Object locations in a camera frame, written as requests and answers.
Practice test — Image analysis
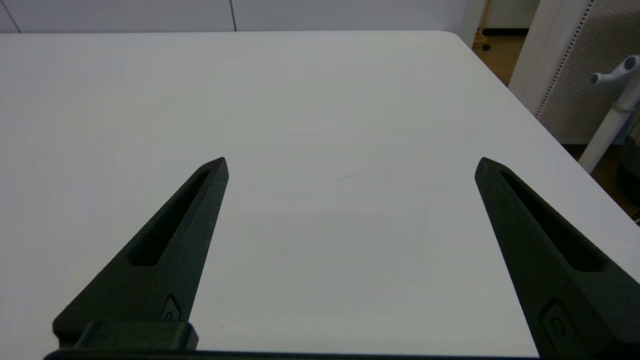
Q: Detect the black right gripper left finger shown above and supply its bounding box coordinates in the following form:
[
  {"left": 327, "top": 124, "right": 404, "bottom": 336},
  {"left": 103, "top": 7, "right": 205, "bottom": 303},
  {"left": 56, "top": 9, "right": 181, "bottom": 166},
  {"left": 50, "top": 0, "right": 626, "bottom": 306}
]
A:
[{"left": 53, "top": 157, "right": 230, "bottom": 348}]

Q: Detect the white perforated panel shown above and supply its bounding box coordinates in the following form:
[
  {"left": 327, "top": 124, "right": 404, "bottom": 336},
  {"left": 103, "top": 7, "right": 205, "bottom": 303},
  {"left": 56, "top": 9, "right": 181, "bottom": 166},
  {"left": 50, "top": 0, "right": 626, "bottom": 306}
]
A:
[{"left": 507, "top": 0, "right": 640, "bottom": 146}]

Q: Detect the white desk leg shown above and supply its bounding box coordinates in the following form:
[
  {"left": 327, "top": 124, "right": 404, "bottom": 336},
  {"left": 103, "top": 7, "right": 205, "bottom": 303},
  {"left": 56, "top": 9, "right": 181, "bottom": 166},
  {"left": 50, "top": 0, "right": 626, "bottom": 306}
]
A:
[{"left": 578, "top": 82, "right": 640, "bottom": 175}]

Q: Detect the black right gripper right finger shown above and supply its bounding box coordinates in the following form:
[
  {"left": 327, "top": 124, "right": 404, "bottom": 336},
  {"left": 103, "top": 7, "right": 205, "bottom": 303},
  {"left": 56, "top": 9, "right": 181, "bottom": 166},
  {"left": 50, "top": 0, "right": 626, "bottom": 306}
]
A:
[{"left": 474, "top": 157, "right": 640, "bottom": 360}]

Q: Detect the wooden stand with caster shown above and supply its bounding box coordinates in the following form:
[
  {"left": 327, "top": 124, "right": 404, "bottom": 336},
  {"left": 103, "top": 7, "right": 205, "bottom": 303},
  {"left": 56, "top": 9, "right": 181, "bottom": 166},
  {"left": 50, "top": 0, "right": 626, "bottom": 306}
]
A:
[{"left": 472, "top": 0, "right": 493, "bottom": 52}]

